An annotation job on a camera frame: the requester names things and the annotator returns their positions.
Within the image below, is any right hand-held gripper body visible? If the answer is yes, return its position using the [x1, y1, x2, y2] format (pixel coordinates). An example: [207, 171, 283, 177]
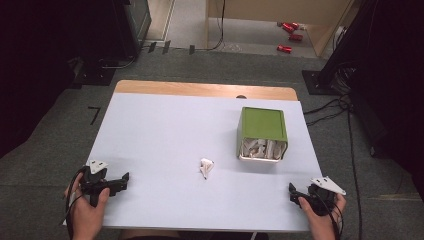
[304, 176, 347, 217]

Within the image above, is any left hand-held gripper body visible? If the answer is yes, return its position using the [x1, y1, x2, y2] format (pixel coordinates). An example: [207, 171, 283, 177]
[79, 159, 114, 208]

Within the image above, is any green tin box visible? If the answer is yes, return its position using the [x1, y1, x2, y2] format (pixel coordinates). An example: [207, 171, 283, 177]
[236, 106, 289, 164]

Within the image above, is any white paper piece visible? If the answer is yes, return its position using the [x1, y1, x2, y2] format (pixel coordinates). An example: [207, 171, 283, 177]
[199, 157, 216, 181]

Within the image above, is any person's right hand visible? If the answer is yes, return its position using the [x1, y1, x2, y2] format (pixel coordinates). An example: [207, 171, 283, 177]
[297, 193, 348, 240]

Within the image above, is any person's left hand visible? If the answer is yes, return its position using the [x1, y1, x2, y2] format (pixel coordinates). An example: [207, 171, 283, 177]
[64, 173, 111, 240]

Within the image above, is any white table mat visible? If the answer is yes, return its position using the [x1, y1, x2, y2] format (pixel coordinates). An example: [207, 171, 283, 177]
[63, 92, 324, 233]

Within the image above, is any pile of white folded papers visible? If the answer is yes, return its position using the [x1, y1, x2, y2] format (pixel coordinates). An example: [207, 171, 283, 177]
[240, 137, 287, 161]

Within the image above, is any black stand base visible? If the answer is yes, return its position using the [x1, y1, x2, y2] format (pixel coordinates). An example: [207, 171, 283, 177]
[301, 69, 336, 97]
[70, 58, 117, 88]

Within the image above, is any wooden table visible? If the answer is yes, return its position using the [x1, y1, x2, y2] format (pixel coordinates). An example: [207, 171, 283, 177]
[114, 79, 299, 102]

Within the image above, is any dark cabinet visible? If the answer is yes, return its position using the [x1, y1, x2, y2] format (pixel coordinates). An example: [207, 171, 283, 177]
[112, 0, 153, 58]

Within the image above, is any light wooden shelf unit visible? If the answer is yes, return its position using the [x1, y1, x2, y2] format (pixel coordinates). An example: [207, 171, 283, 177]
[204, 0, 355, 58]

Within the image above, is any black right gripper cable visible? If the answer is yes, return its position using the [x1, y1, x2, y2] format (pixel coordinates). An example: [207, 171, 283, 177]
[314, 191, 344, 240]

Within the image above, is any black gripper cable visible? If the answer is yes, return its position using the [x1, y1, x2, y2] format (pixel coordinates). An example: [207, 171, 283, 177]
[59, 165, 88, 240]
[314, 191, 344, 240]

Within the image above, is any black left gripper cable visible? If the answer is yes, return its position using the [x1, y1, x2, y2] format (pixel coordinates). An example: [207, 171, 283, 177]
[59, 165, 88, 240]

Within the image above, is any long black floor cable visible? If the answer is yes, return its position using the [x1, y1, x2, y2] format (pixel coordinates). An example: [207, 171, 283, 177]
[346, 99, 364, 240]

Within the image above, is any black hanging cable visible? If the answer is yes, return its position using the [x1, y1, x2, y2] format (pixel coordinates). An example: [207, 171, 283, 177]
[194, 0, 226, 52]

